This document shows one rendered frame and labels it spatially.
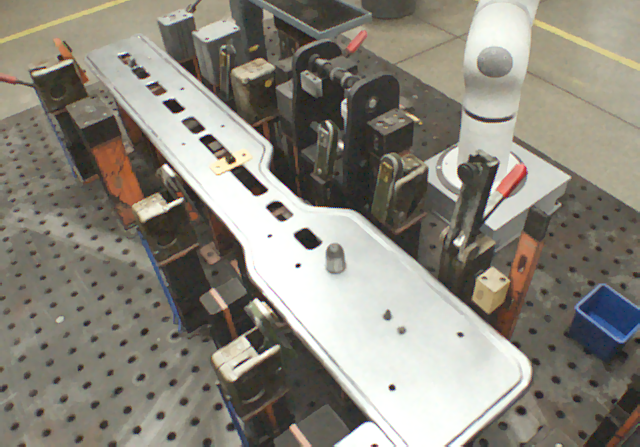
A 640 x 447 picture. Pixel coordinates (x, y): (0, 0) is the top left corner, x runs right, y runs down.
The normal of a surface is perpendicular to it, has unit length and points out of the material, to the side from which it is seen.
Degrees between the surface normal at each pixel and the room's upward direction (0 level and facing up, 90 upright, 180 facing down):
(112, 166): 90
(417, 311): 0
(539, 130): 0
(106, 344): 0
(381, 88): 90
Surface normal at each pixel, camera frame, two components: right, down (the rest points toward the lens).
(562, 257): -0.07, -0.71
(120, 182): 0.59, 0.54
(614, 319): -0.81, 0.40
